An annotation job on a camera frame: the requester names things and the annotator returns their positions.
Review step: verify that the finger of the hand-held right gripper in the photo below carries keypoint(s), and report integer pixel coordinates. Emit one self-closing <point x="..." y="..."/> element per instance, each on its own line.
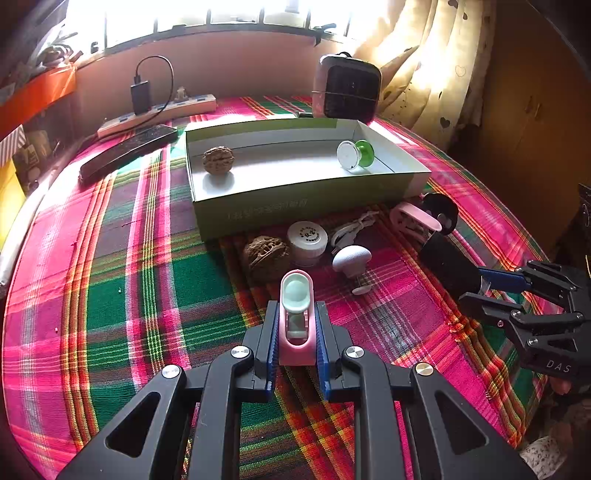
<point x="503" y="279"/>
<point x="494" y="309"/>

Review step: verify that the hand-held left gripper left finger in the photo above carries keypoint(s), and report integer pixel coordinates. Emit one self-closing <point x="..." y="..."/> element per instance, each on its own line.
<point x="272" y="355"/>

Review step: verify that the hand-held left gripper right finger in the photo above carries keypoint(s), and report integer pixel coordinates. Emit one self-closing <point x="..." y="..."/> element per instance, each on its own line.
<point x="323" y="355"/>

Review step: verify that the pink clip with mint pad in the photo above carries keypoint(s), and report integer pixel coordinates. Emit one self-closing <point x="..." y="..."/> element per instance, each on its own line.
<point x="298" y="295"/>

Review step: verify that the white mushroom-shaped holder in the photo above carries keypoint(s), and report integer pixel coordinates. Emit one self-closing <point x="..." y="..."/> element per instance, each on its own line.
<point x="352" y="259"/>

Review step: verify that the pink oval case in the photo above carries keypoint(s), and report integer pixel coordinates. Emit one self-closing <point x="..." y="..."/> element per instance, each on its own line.
<point x="415" y="219"/>

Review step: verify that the green cardboard box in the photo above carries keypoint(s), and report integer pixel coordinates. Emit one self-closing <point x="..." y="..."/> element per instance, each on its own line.
<point x="295" y="194"/>

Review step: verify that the brown walnut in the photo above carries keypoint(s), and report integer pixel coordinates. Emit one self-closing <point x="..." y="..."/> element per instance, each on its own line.
<point x="219" y="160"/>
<point x="266" y="257"/>

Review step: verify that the white patterned cloth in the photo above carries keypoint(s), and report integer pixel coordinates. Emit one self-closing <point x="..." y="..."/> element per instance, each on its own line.
<point x="545" y="457"/>

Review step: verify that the white round jar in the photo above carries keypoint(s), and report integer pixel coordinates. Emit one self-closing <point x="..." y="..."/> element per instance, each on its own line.
<point x="307" y="240"/>

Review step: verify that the plaid tablecloth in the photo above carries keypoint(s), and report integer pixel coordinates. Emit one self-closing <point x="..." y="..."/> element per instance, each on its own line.
<point x="138" y="286"/>

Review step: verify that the wooden cabinet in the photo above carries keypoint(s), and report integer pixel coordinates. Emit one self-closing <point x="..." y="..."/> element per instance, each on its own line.
<point x="531" y="115"/>

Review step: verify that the cream heart-print curtain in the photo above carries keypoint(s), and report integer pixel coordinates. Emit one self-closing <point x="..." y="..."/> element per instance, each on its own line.
<point x="429" y="69"/>

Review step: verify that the small black cylinder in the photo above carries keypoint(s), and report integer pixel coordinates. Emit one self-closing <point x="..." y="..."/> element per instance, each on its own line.
<point x="302" y="114"/>

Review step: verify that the small grey fan heater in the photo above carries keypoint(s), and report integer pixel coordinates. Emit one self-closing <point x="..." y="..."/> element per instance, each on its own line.
<point x="351" y="90"/>

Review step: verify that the black smartphone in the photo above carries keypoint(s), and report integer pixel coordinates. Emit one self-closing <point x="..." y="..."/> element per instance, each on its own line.
<point x="124" y="154"/>

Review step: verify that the white power strip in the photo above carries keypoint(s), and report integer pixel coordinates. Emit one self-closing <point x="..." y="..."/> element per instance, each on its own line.
<point x="157" y="113"/>

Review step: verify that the white plug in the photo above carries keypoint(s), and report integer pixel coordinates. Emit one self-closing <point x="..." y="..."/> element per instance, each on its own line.
<point x="180" y="94"/>

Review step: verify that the black charger adapter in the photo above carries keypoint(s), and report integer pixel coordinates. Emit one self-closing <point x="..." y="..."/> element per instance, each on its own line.
<point x="141" y="97"/>

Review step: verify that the yellow box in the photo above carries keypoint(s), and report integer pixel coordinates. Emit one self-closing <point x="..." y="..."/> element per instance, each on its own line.
<point x="9" y="203"/>

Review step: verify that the black window hook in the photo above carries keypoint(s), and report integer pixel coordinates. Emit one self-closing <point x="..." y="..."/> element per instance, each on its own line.
<point x="323" y="32"/>

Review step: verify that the striped tissue box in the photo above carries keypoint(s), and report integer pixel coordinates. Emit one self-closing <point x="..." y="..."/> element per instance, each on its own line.
<point x="11" y="143"/>

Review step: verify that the window grille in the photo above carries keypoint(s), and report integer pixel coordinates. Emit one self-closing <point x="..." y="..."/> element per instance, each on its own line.
<point x="207" y="21"/>

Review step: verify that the orange box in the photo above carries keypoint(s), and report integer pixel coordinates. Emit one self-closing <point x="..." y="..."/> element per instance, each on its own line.
<point x="32" y="99"/>

